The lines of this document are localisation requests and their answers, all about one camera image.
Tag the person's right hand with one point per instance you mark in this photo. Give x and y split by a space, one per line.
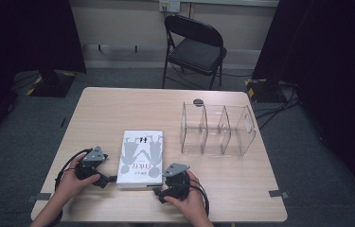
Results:
191 201

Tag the clear acrylic book rack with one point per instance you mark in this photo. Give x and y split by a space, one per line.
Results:
217 132

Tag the white book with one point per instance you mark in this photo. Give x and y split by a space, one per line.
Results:
140 157

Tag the grey tape strip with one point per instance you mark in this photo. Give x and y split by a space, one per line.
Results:
277 194
39 197

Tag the black stand base yellow tape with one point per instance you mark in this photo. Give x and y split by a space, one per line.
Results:
52 85
262 90

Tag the black round table grommet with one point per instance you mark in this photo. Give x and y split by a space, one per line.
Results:
198 102

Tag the person's left hand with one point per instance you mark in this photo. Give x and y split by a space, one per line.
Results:
71 186

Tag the black curtain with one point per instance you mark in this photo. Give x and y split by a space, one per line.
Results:
23 34
333 63

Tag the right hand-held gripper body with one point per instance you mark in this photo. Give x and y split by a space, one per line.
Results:
176 183

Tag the white wall socket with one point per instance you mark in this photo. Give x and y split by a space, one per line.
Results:
169 5

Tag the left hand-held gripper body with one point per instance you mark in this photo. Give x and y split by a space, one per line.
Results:
92 156

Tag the black folding chair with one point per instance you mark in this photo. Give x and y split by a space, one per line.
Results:
197 50

